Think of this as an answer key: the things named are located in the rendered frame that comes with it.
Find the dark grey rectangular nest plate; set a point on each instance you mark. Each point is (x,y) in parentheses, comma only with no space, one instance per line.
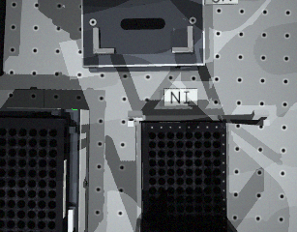
(142,35)

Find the grey perforated breadboard table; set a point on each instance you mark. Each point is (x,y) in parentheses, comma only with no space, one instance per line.
(250,64)

